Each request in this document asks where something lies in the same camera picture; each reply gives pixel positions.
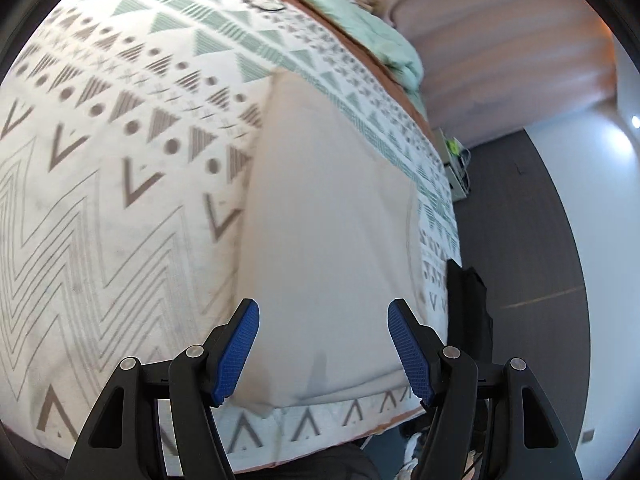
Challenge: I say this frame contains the white nightstand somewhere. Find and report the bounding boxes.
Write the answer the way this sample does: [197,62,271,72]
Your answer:
[435,127,473,203]

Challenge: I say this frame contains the patterned bed blanket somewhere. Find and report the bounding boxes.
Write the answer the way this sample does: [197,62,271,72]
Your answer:
[0,0,463,476]

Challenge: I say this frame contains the mint green quilt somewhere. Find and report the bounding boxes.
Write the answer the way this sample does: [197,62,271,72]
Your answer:
[247,0,428,116]

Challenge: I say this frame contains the pink curtain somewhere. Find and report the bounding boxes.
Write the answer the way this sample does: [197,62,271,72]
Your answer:
[382,0,621,150]

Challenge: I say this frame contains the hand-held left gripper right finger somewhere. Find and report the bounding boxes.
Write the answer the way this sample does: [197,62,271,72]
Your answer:
[387,298,583,480]

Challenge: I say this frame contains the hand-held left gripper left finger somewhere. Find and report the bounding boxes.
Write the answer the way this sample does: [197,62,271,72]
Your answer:
[65,298,261,480]

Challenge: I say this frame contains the white shoe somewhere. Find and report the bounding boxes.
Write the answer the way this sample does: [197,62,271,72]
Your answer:
[402,434,427,472]

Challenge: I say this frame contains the beige jacket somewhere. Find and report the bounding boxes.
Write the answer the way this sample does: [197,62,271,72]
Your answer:
[232,69,426,418]

